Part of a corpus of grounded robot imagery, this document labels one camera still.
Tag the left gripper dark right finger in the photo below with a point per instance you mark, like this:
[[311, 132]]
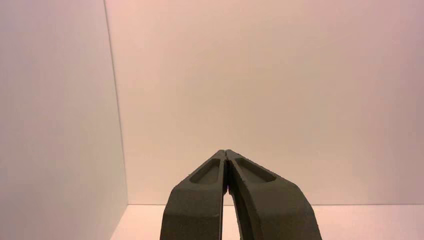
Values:
[[275, 208]]

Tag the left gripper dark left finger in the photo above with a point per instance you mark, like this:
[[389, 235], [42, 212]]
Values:
[[195, 205]]

